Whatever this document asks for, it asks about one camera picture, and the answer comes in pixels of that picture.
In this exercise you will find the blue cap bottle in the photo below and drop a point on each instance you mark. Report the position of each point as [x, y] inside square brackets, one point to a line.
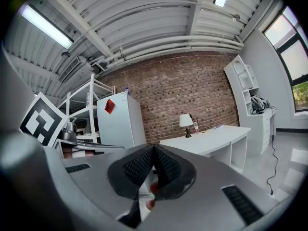
[126, 89]

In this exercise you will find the person's right hand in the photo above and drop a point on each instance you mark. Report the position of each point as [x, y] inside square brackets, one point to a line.
[154, 187]

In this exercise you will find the small purple item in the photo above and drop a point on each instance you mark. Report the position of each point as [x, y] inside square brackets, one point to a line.
[217, 127]

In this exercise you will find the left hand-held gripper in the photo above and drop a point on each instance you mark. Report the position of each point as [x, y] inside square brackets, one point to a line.
[41, 120]

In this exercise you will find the red label plastic bottle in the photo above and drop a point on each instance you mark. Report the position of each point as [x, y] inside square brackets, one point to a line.
[196, 127]

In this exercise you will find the white metal shelf rack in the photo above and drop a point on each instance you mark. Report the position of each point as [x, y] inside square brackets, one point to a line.
[84, 109]

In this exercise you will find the white ceiling air vent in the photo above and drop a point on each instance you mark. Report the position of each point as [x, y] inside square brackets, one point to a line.
[69, 68]

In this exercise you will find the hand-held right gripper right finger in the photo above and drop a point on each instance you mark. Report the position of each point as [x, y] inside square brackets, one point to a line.
[192, 177]

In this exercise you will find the white desk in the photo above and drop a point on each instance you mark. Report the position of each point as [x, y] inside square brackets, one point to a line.
[211, 138]

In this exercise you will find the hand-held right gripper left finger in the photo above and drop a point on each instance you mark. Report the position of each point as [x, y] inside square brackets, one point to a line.
[134, 174]

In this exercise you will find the white refrigerator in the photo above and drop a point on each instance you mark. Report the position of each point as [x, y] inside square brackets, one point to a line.
[120, 121]

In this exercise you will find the table lamp with white shade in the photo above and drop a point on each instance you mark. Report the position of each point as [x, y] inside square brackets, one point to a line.
[185, 120]

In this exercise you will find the black framed window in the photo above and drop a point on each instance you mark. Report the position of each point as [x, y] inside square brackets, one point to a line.
[291, 56]

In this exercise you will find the white tall cabinet with shelves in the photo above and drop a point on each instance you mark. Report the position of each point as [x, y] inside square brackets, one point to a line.
[252, 124]

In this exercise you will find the red diamond sticker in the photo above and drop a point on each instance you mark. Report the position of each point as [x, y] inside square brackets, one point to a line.
[109, 106]

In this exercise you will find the white ceiling pipes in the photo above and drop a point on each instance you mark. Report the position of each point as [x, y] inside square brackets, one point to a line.
[173, 47]

